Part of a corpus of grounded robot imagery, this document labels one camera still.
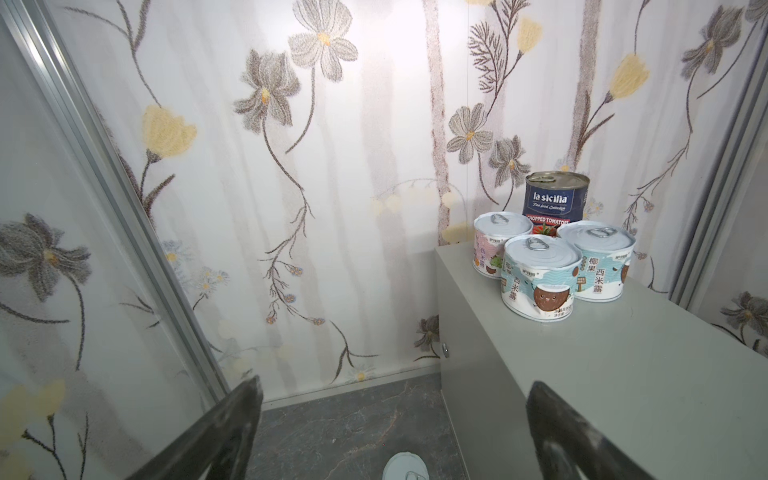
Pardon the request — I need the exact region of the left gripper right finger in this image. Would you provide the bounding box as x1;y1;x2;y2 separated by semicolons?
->
526;381;651;479

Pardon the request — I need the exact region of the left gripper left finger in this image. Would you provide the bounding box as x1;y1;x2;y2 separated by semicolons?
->
131;376;264;479

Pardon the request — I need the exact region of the white lid can front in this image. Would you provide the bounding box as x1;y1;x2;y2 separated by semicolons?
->
500;234;582;323

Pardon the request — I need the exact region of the teal label can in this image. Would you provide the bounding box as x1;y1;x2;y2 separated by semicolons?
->
557;220;636;303

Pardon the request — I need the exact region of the pink label can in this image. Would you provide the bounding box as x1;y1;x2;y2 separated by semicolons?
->
473;211;533;279

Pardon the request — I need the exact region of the dark blue tomato can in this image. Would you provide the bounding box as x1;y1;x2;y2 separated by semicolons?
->
523;171;590;236

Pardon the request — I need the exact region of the grey metal cabinet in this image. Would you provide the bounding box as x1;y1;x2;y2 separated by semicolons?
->
435;243;767;479

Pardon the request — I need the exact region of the pink can near cabinet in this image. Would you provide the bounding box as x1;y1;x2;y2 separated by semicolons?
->
381;452;430;480

